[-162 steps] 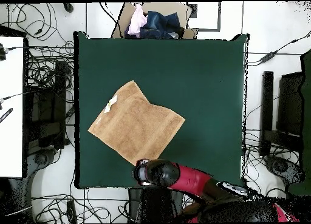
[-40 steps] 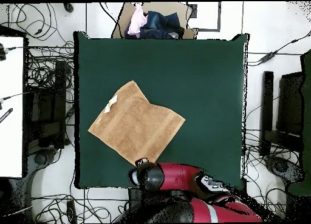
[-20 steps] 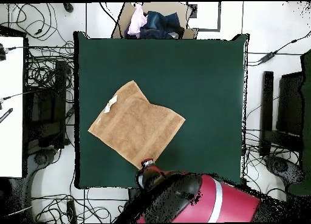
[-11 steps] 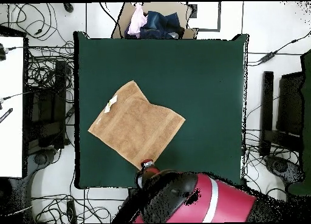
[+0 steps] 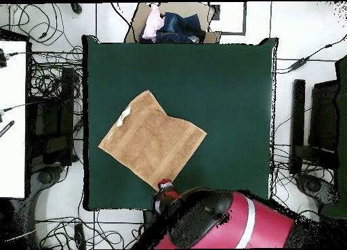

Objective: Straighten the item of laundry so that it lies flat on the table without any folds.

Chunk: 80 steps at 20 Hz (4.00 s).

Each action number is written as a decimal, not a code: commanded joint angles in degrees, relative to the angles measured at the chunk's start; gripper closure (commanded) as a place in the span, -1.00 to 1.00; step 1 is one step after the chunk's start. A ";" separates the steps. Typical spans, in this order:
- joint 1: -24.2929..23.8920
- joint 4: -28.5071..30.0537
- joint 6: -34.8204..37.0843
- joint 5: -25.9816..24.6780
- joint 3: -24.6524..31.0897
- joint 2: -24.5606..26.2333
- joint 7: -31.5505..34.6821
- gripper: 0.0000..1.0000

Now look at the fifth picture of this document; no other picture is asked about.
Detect tan terry towel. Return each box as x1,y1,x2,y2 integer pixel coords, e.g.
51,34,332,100
98,89,208,192

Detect black flat panel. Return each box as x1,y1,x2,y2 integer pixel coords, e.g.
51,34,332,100
308,79,341,153

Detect black power strip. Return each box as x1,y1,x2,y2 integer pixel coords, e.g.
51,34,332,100
73,222,87,250

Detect dark green table cloth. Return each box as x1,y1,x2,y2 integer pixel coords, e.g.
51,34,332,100
82,34,279,211

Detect grey chair base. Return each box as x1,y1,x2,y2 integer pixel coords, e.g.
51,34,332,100
26,165,68,207

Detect black equipment stand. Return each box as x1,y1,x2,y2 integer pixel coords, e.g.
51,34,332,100
28,66,76,168

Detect black chair base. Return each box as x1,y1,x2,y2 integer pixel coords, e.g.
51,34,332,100
294,173,341,207

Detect black upright bar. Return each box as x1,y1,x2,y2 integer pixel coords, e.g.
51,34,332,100
289,79,306,176

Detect white desk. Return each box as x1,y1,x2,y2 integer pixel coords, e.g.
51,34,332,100
0,39,28,199

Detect blue jeans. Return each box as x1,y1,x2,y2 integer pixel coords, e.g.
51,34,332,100
139,12,207,44

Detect pink garment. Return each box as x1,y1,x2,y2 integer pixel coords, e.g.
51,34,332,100
142,4,165,41

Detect black label strip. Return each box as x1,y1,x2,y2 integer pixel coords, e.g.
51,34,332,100
0,120,15,138

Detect brown cardboard box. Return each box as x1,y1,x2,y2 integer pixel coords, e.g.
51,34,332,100
124,1,222,44

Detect dark green draped cloth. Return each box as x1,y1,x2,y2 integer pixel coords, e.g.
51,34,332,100
321,54,347,220

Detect black gadget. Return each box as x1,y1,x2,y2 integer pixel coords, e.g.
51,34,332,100
0,47,8,69

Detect black cable with adapter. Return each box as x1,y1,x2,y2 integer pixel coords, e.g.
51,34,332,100
276,34,347,75

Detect black cable tangle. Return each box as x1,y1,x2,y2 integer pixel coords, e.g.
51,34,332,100
0,3,83,54

